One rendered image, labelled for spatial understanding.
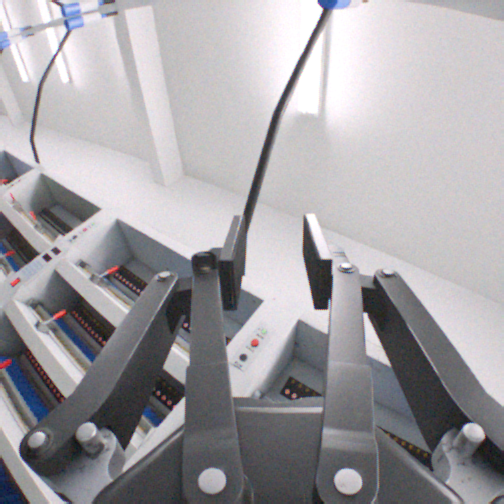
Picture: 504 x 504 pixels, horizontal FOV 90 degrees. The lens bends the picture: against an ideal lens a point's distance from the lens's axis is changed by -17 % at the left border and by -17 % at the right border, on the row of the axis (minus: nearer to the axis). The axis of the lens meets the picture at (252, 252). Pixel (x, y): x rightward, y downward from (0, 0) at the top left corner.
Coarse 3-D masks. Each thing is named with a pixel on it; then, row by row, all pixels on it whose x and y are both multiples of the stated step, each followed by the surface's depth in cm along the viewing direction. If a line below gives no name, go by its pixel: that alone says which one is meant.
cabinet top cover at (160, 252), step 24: (120, 216) 99; (144, 240) 96; (168, 240) 89; (168, 264) 95; (264, 288) 75; (240, 312) 85; (312, 312) 70; (312, 336) 70; (312, 360) 78; (384, 360) 60; (384, 384) 64; (408, 408) 65
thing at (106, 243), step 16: (112, 208) 102; (112, 224) 98; (64, 240) 92; (80, 240) 91; (96, 240) 95; (112, 240) 101; (96, 256) 97; (112, 256) 103; (128, 256) 110; (48, 272) 83; (32, 288) 80; (48, 288) 85; (64, 288) 91; (64, 304) 93; (0, 320) 74; (0, 336) 75; (16, 336) 80
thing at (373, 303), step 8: (336, 248) 17; (336, 256) 16; (344, 256) 16; (336, 264) 15; (360, 280) 14; (368, 280) 14; (368, 288) 13; (376, 288) 13; (368, 296) 13; (376, 296) 13; (368, 304) 13; (376, 304) 13; (384, 304) 13; (368, 312) 14; (376, 312) 13; (384, 312) 13
